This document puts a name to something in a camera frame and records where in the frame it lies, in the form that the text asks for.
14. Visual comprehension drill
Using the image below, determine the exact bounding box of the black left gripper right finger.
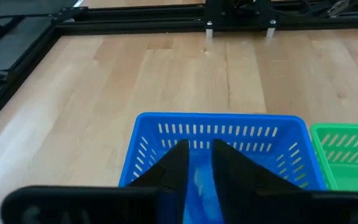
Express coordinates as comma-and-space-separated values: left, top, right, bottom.
211, 138, 311, 224

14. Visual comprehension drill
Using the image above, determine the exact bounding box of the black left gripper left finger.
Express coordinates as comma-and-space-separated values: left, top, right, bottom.
128, 139, 190, 224

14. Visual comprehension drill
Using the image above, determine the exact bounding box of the blue plastic slotted basket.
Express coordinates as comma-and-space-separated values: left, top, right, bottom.
118, 111, 328, 224

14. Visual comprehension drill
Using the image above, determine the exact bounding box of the green plastic slotted basket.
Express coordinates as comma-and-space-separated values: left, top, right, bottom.
310, 123, 358, 192

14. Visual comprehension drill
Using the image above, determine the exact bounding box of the black aluminium table frame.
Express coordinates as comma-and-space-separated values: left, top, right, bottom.
0, 0, 358, 134

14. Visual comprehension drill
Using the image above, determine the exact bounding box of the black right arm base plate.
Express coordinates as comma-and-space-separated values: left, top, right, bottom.
204, 0, 278, 40

